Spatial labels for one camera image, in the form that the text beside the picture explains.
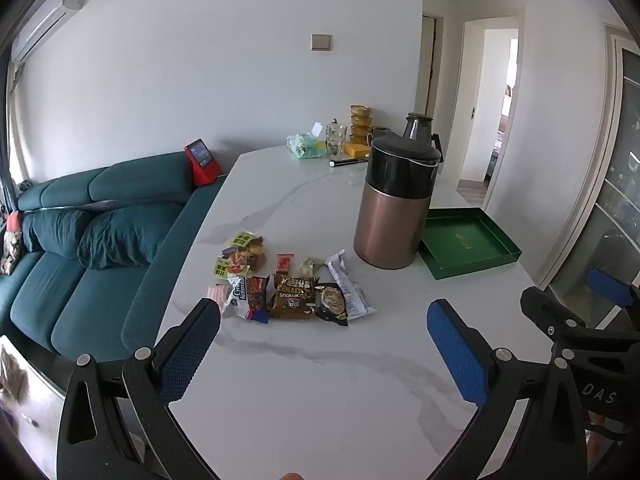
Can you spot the green tissue packet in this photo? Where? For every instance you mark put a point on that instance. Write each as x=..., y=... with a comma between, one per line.
x=305, y=145

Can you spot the long white snack packet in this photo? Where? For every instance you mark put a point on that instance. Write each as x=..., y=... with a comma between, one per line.
x=347, y=285

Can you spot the large teal pillow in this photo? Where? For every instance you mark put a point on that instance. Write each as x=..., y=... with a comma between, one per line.
x=127, y=235

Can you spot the dark glass door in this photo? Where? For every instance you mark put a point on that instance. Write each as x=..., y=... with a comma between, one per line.
x=615, y=185

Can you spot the small red candy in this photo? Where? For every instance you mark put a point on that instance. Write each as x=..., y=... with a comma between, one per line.
x=284, y=262

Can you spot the white blue cookie packet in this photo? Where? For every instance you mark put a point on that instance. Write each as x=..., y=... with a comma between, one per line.
x=242, y=297

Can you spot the faceted glass cup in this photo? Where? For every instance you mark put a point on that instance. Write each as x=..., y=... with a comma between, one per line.
x=336, y=140

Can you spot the red smart display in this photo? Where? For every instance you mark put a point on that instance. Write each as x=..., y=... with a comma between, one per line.
x=200, y=160

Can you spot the black knife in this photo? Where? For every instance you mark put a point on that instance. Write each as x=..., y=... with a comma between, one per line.
x=347, y=162

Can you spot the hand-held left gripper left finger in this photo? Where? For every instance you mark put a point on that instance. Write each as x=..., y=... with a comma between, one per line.
x=190, y=350

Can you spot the copper thermal kettle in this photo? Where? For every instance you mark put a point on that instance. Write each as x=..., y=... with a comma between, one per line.
x=392, y=210

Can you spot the patterned cushion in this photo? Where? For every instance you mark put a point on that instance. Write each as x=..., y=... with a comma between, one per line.
x=10, y=252

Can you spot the brown cookie packet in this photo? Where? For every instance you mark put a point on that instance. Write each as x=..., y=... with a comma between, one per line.
x=292, y=297

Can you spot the yellow box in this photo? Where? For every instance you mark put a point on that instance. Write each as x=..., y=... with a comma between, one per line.
x=356, y=149

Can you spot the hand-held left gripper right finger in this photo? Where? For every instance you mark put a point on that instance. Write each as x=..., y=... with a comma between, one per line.
x=457, y=355

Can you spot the dark glass pitcher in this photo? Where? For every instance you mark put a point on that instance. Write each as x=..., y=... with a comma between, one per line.
x=417, y=127

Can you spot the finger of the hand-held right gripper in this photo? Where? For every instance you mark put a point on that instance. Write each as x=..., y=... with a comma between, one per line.
x=612, y=287
x=550, y=310

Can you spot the clear dried fruit packet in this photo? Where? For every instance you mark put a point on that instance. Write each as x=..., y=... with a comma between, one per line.
x=250, y=250

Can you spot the white air conditioner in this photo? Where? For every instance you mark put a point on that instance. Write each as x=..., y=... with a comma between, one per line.
x=45, y=22

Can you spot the teal sofa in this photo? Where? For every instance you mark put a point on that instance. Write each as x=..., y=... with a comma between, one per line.
x=65, y=305

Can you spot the white door frame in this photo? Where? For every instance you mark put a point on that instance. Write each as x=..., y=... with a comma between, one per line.
x=472, y=110

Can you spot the pink snack packet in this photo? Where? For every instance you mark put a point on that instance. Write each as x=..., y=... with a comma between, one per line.
x=217, y=296

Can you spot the dark gold snack packet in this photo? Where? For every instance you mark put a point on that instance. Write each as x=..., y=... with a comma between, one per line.
x=331, y=305

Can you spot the fruit print snack packet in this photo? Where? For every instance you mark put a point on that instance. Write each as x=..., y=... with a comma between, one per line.
x=231, y=264

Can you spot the grey wall switch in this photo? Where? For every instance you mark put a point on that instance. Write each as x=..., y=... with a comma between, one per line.
x=320, y=42

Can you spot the gold bowl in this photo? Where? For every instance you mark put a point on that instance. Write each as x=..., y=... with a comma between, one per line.
x=360, y=137
x=361, y=129
x=361, y=110
x=361, y=120

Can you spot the green tray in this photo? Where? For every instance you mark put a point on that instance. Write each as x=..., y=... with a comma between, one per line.
x=460, y=242

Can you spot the small teal pillow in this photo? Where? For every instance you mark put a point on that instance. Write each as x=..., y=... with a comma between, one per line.
x=52, y=227

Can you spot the small beige candy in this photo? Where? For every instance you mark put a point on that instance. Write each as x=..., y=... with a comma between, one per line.
x=311, y=266

